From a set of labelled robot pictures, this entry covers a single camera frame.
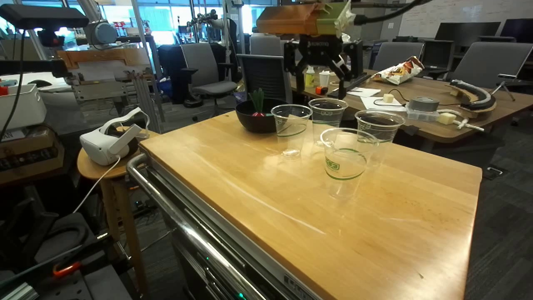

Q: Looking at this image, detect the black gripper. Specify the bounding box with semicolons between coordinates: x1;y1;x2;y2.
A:
282;36;362;99

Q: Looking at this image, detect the clear plastic cup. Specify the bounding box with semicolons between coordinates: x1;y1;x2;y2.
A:
307;99;347;141
269;104;312;157
354;111;404;142

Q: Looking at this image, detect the red radish toy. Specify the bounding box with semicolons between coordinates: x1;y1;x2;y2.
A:
247;89;264;117

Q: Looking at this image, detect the clear cup with green logo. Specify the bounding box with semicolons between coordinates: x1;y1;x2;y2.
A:
319;127;377;199

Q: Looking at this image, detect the robot arm with orange-green cover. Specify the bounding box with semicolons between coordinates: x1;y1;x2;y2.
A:
256;0;362;99

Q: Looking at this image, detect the chip bag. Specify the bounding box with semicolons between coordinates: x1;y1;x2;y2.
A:
371;56;424;86

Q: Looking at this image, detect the white paper sheet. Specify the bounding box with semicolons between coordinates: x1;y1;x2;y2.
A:
346;87;406;112

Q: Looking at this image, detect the black bowl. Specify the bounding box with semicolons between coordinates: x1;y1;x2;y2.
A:
236;101;276;134

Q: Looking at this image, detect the grey office chair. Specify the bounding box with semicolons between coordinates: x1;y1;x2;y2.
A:
179;44;236;107

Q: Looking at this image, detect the wooden office desk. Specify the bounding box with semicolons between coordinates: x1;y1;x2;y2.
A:
344;77;533;144

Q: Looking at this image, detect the round wooden stool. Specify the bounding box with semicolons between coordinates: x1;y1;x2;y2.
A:
76;137;147;300

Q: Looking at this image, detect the white VR headset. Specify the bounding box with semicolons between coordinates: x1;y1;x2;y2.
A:
79;107;149;166

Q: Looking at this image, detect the metal cart handle rail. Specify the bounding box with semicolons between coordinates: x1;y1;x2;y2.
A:
126;156;266;300

